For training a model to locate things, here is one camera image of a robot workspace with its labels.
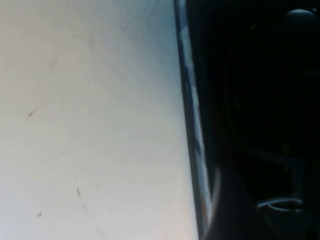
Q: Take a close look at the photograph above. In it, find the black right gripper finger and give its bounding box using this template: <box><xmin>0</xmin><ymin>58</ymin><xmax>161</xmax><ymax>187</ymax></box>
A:
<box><xmin>199</xmin><ymin>167</ymin><xmax>259</xmax><ymax>240</ymax></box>

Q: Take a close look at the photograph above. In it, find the black glasses case printed front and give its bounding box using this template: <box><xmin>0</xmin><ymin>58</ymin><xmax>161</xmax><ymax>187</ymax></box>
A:
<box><xmin>172</xmin><ymin>0</ymin><xmax>320</xmax><ymax>240</ymax></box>

